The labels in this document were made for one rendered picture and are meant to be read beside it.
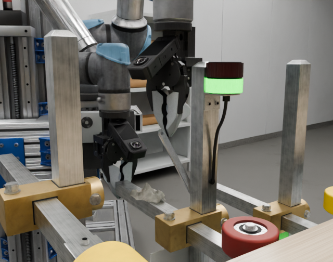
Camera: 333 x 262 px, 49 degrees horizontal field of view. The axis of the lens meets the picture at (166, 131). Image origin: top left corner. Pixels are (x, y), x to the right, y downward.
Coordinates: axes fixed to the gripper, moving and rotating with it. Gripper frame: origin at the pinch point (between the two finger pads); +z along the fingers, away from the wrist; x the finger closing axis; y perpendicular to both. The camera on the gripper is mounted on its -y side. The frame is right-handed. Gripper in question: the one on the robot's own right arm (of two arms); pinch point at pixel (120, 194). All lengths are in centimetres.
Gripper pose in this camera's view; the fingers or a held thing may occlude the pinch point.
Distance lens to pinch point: 90.0
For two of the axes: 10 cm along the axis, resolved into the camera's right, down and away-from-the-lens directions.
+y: -5.5, -1.6, 8.2
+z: 0.0, 9.8, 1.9
